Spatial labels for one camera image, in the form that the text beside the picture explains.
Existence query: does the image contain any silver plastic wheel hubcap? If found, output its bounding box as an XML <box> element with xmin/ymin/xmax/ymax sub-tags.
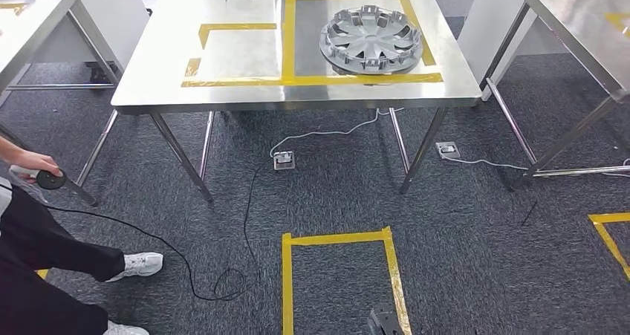
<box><xmin>319</xmin><ymin>4</ymin><xmax>424</xmax><ymax>77</ymax></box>

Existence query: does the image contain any black round handheld controller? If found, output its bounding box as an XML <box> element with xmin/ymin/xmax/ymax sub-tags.
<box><xmin>8</xmin><ymin>164</ymin><xmax>68</xmax><ymax>192</ymax></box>

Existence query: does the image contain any steel workbench table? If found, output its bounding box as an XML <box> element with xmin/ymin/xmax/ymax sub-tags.
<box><xmin>110</xmin><ymin>0</ymin><xmax>484</xmax><ymax>204</ymax></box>
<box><xmin>0</xmin><ymin>0</ymin><xmax>122</xmax><ymax>207</ymax></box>
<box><xmin>479</xmin><ymin>0</ymin><xmax>630</xmax><ymax>192</ymax></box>

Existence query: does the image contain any metal floor socket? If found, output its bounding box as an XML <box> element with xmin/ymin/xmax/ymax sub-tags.
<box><xmin>435</xmin><ymin>141</ymin><xmax>462</xmax><ymax>160</ymax></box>
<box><xmin>273</xmin><ymin>150</ymin><xmax>296</xmax><ymax>172</ymax></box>

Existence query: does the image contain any yellow floor tape marking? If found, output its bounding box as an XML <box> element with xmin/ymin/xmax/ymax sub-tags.
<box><xmin>588</xmin><ymin>212</ymin><xmax>630</xmax><ymax>281</ymax></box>
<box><xmin>281</xmin><ymin>226</ymin><xmax>413</xmax><ymax>335</ymax></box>

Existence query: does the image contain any dark robot foot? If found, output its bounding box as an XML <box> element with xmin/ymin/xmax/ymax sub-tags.
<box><xmin>366</xmin><ymin>308</ymin><xmax>406</xmax><ymax>335</ymax></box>

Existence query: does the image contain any white partition panel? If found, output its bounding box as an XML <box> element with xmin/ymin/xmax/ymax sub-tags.
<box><xmin>31</xmin><ymin>0</ymin><xmax>151</xmax><ymax>68</ymax></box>
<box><xmin>456</xmin><ymin>0</ymin><xmax>572</xmax><ymax>103</ymax></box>

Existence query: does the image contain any black equipment base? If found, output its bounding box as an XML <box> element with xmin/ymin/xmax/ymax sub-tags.
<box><xmin>84</xmin><ymin>61</ymin><xmax>120</xmax><ymax>85</ymax></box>

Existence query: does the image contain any person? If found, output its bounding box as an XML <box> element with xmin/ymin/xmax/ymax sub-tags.
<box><xmin>0</xmin><ymin>137</ymin><xmax>165</xmax><ymax>335</ymax></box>

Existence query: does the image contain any white floor cable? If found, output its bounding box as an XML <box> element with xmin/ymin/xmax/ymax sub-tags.
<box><xmin>268</xmin><ymin>107</ymin><xmax>406</xmax><ymax>159</ymax></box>
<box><xmin>445</xmin><ymin>156</ymin><xmax>630</xmax><ymax>179</ymax></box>

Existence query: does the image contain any black floor cable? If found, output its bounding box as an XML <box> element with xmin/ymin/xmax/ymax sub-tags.
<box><xmin>0</xmin><ymin>167</ymin><xmax>276</xmax><ymax>303</ymax></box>

